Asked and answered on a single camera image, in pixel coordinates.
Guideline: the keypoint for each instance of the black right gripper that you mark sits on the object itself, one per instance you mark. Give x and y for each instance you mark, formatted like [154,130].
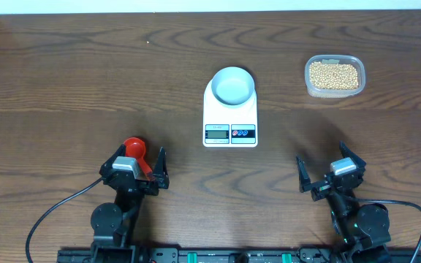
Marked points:
[321,191]

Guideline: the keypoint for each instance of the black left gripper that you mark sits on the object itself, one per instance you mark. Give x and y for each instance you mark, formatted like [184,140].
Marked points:
[160,180]

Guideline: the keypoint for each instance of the red measuring scoop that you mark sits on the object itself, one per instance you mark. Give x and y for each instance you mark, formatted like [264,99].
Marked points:
[135,148]

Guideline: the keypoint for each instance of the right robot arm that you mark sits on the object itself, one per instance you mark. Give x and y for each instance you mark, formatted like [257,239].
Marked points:
[364,228]

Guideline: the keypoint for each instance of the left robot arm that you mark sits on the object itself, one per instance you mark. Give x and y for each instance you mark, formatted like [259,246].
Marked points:
[113,222]

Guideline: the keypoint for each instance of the white digital kitchen scale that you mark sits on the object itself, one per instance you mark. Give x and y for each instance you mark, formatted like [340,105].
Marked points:
[229,126]

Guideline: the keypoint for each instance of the grey round bowl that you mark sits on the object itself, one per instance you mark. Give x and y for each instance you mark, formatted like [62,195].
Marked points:
[233,86]

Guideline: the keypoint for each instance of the clear plastic container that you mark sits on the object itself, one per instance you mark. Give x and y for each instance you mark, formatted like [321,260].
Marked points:
[335,59]

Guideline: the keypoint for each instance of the yellow soybeans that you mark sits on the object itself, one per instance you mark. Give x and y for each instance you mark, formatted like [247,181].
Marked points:
[333,76]

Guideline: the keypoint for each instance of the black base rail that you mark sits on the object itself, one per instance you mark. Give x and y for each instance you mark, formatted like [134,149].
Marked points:
[232,255]

